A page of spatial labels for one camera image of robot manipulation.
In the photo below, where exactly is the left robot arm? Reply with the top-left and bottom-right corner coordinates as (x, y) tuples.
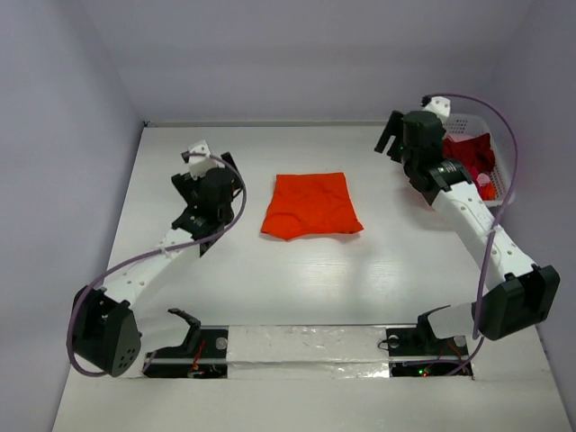
(66, 141), (247, 377)

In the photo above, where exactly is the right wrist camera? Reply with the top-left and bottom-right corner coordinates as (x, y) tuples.
(421, 95), (451, 123)

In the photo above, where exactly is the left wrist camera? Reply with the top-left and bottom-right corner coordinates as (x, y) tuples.
(181, 140), (216, 180)

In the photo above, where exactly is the white plastic laundry basket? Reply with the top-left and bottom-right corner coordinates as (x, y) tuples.
(444, 113), (510, 207)

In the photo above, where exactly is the orange t-shirt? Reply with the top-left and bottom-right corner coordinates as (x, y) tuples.
(261, 172), (364, 241)

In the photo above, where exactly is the dark red t-shirt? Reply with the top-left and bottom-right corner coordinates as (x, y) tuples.
(443, 133), (496, 180)

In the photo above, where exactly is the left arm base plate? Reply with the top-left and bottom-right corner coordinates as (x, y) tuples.
(142, 308), (230, 379)

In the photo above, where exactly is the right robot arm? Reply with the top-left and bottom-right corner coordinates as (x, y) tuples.
(374, 111), (561, 353)

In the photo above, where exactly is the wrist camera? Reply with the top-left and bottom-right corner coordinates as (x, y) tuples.
(181, 140), (216, 180)
(421, 95), (451, 123)

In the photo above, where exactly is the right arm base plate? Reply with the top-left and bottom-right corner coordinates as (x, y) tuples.
(378, 326), (473, 378)

